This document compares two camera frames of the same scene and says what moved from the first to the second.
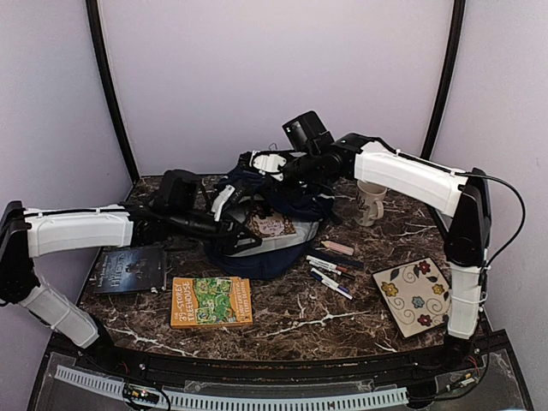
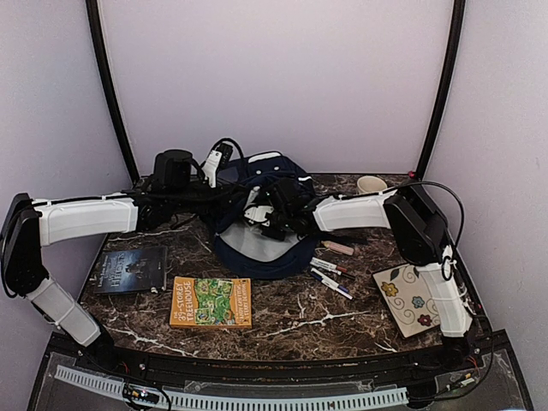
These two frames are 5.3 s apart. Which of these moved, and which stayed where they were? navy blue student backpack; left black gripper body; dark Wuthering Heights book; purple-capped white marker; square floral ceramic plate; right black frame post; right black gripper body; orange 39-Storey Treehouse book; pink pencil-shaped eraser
Moved: right black gripper body; left black gripper body; navy blue student backpack
Stayed: orange 39-Storey Treehouse book; square floral ceramic plate; right black frame post; dark Wuthering Heights book; pink pencil-shaped eraser; purple-capped white marker
